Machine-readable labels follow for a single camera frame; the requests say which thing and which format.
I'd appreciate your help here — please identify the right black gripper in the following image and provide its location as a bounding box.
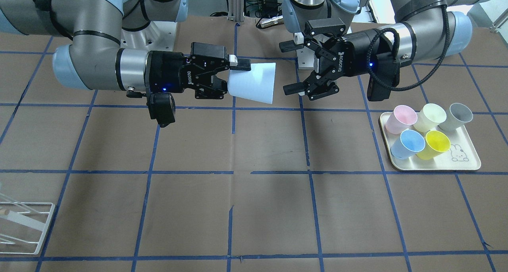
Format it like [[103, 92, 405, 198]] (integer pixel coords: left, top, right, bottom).
[[148, 42, 252, 99]]

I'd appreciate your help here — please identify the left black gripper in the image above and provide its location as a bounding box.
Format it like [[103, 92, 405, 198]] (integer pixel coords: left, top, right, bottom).
[[278, 20, 400, 102]]

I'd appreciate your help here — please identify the light blue plastic cup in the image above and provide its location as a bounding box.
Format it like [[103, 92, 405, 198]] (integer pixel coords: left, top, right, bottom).
[[227, 63, 276, 104]]

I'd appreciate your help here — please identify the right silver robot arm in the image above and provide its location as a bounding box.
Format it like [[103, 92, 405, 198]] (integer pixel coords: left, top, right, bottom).
[[1, 0, 251, 104]]

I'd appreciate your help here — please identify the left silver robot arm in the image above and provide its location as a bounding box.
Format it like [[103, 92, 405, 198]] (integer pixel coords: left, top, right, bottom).
[[279, 0, 490, 102]]

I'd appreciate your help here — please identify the pink plastic cup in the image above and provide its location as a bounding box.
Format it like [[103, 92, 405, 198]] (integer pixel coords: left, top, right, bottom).
[[385, 105, 418, 134]]

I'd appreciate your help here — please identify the blue plastic cup on tray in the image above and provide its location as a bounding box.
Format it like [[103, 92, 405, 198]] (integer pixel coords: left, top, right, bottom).
[[390, 129, 426, 160]]

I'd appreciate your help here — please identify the pale green plastic cup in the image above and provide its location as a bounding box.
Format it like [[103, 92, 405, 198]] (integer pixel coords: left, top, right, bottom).
[[413, 103, 447, 132]]

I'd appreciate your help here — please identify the yellow plastic cup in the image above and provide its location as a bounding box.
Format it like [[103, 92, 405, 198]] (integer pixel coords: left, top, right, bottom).
[[417, 130, 451, 160]]

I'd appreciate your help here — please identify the grey plastic cup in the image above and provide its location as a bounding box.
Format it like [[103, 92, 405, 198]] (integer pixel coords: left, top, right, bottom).
[[438, 103, 473, 132]]

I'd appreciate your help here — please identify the cream serving tray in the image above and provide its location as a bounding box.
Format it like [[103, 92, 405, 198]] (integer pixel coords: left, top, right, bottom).
[[379, 111, 481, 172]]

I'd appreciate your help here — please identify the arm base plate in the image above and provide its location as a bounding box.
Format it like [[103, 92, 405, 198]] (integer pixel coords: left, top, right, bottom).
[[120, 21, 178, 51], [293, 33, 315, 70]]

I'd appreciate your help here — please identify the aluminium frame post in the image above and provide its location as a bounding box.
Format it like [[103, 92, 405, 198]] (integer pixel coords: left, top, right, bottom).
[[227, 0, 245, 24]]

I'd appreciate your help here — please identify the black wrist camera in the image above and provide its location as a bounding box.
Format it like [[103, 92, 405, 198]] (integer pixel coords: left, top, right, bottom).
[[147, 92, 175, 128]]

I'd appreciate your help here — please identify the white wire cup rack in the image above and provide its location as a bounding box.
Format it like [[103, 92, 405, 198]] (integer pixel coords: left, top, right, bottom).
[[0, 193, 56, 255]]

